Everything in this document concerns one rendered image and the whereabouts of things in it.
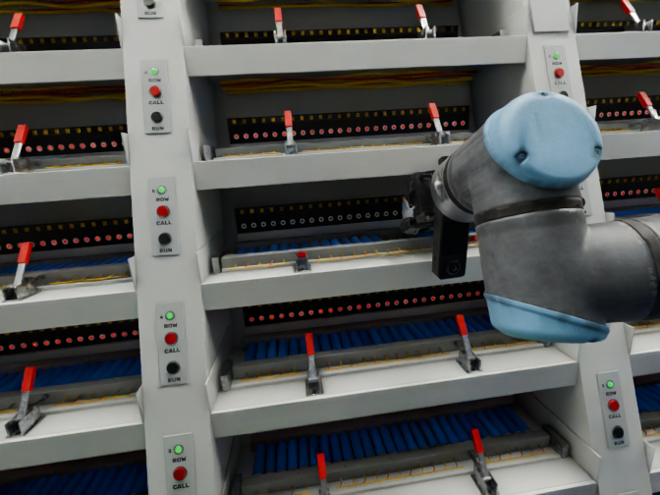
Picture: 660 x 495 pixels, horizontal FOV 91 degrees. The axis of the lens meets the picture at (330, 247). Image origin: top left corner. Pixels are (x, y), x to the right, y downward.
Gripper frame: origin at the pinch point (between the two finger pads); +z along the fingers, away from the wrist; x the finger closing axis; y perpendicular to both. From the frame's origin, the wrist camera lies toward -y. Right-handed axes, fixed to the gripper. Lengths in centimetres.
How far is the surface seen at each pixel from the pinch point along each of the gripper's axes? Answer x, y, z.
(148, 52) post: 43, 32, -10
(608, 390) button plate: -26.9, -30.9, -7.3
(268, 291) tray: 27.8, -8.6, -8.0
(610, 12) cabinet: -64, 54, 10
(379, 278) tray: 9.7, -8.4, -7.8
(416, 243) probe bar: 1.1, -2.7, -3.8
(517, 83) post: -22.5, 26.2, -4.9
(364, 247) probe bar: 10.8, -2.7, -3.9
